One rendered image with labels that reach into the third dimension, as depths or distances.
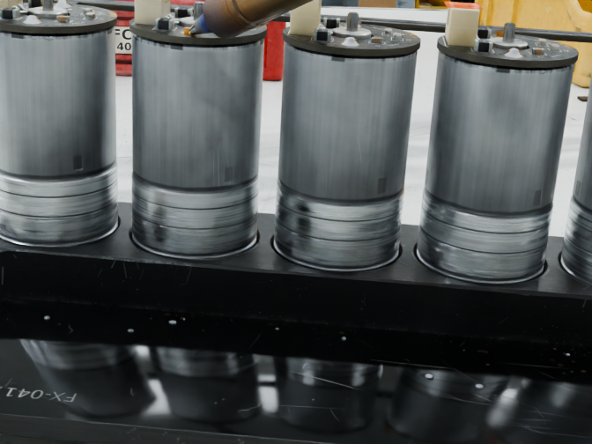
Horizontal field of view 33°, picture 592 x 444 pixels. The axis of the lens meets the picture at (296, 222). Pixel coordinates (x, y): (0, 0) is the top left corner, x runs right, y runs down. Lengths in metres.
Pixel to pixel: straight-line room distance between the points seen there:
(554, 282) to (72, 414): 0.09
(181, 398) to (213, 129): 0.05
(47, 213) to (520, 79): 0.09
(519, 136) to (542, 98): 0.01
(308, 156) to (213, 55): 0.02
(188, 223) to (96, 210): 0.02
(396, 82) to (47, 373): 0.08
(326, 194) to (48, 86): 0.05
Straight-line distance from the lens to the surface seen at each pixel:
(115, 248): 0.19
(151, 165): 0.19
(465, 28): 0.18
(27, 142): 0.19
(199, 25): 0.17
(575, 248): 0.20
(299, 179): 0.18
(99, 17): 0.19
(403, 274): 0.19
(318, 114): 0.18
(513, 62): 0.18
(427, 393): 0.17
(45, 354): 0.18
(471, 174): 0.18
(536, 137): 0.18
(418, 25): 0.20
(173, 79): 0.18
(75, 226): 0.19
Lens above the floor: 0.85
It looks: 21 degrees down
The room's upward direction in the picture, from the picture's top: 3 degrees clockwise
